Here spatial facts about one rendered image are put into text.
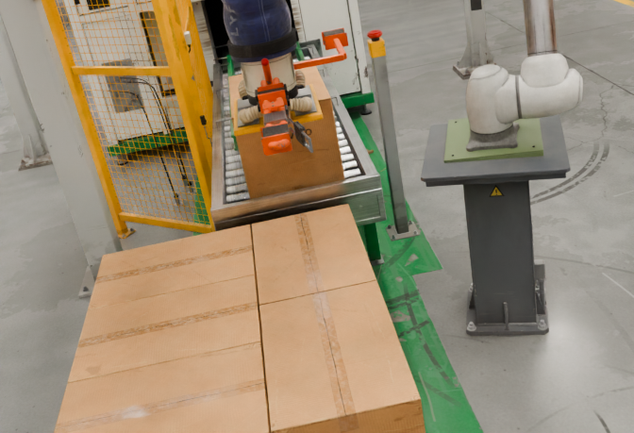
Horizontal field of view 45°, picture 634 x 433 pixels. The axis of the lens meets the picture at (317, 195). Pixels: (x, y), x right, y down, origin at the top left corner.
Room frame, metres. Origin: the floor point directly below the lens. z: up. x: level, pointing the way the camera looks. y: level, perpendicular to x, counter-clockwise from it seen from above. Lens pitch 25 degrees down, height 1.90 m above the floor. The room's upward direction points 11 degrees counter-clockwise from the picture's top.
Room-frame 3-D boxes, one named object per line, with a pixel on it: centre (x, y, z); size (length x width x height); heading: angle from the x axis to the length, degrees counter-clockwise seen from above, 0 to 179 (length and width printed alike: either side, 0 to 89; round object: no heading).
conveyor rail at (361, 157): (3.98, -0.19, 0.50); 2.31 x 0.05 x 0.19; 2
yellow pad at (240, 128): (2.47, 0.18, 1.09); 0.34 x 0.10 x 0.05; 1
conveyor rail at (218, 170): (3.95, 0.46, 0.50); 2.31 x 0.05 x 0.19; 2
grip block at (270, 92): (2.22, 0.08, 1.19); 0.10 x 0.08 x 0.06; 91
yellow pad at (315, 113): (2.47, -0.01, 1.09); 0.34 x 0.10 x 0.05; 1
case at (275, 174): (3.15, 0.09, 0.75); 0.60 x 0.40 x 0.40; 3
